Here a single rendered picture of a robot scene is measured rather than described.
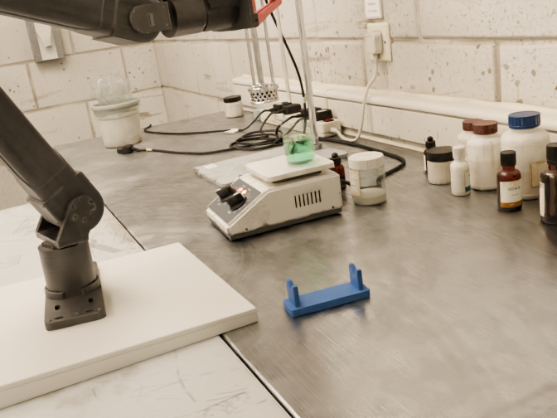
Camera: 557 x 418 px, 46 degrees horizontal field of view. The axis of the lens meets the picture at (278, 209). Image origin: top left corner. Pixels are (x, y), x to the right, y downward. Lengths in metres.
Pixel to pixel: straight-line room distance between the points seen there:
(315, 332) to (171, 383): 0.16
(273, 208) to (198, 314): 0.32
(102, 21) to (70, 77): 2.53
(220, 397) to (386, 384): 0.16
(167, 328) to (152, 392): 0.10
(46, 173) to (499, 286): 0.55
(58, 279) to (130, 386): 0.22
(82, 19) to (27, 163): 0.19
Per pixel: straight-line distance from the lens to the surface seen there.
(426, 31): 1.44
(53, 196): 0.84
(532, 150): 1.07
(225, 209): 1.07
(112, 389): 0.71
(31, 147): 0.84
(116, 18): 0.87
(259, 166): 1.11
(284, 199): 1.04
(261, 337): 0.74
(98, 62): 3.40
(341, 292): 0.79
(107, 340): 0.76
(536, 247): 0.92
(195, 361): 0.72
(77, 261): 0.87
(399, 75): 1.53
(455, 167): 1.12
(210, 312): 0.77
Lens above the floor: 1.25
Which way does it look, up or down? 18 degrees down
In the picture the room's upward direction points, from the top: 8 degrees counter-clockwise
